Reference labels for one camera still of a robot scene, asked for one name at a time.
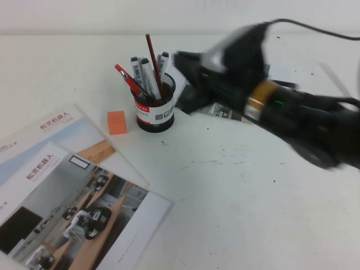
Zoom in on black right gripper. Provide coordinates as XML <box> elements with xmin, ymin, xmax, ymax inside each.
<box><xmin>171</xmin><ymin>49</ymin><xmax>271</xmax><ymax>115</ymax></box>

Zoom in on black marker with red caps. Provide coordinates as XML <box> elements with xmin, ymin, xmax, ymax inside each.
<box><xmin>114</xmin><ymin>64</ymin><xmax>155</xmax><ymax>101</ymax></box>

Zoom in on black mesh pen holder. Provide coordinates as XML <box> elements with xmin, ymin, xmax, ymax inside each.
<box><xmin>131</xmin><ymin>71</ymin><xmax>176</xmax><ymax>133</ymax></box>

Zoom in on white marker with grey cap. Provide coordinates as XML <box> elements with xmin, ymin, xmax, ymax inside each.
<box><xmin>140</xmin><ymin>57</ymin><xmax>161</xmax><ymax>100</ymax></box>
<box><xmin>155</xmin><ymin>51</ymin><xmax>170</xmax><ymax>78</ymax></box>
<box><xmin>129</xmin><ymin>56</ymin><xmax>147</xmax><ymax>98</ymax></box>

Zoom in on red pencil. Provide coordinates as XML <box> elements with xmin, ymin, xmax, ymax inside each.
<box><xmin>145</xmin><ymin>33</ymin><xmax>165</xmax><ymax>98</ymax></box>

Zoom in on brochure with office photo cover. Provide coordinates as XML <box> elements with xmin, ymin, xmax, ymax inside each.
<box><xmin>173</xmin><ymin>50</ymin><xmax>299</xmax><ymax>125</ymax></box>
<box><xmin>0</xmin><ymin>140</ymin><xmax>173</xmax><ymax>270</ymax></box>

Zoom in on orange rectangular block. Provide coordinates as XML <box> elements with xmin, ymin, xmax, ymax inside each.
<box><xmin>107</xmin><ymin>110</ymin><xmax>128</xmax><ymax>136</ymax></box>

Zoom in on brochure with sky-blue cover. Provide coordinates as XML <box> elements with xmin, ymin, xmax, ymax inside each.
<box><xmin>0</xmin><ymin>103</ymin><xmax>150</xmax><ymax>226</ymax></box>

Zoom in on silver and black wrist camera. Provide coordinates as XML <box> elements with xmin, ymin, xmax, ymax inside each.
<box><xmin>201</xmin><ymin>21</ymin><xmax>267</xmax><ymax>74</ymax></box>

